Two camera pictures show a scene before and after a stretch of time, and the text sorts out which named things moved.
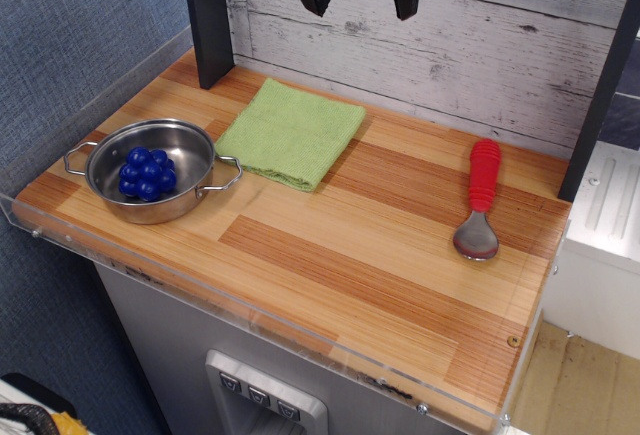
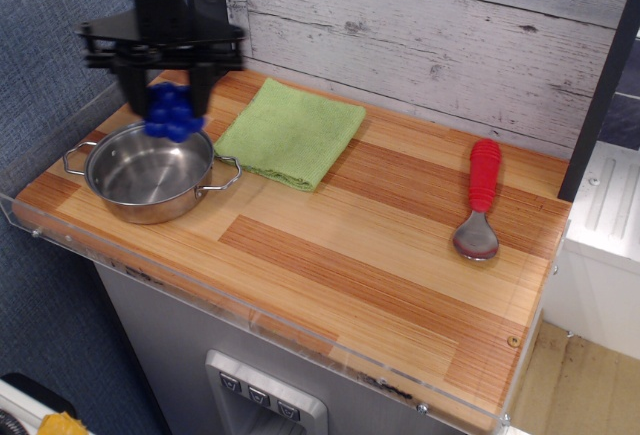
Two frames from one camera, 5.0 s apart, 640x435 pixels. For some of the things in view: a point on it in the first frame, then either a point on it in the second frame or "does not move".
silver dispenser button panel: [253, 401] does not move
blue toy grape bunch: [146, 174] to [170, 112]
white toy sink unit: [594, 291] does not move
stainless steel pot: [152, 171] does not move
